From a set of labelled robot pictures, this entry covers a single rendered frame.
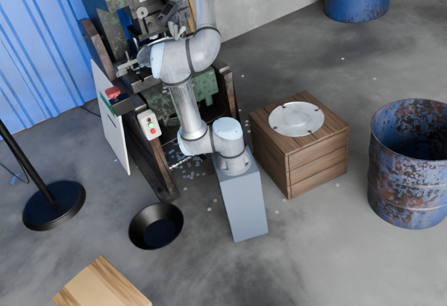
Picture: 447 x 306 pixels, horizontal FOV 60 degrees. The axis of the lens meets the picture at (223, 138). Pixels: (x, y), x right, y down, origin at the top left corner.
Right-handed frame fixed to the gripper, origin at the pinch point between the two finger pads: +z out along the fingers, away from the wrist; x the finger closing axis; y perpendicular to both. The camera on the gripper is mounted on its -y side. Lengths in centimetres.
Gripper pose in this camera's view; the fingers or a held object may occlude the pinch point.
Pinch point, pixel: (175, 38)
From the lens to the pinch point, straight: 186.6
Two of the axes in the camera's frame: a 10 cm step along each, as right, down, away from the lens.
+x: -7.6, -4.6, 4.5
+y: 6.5, -5.3, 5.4
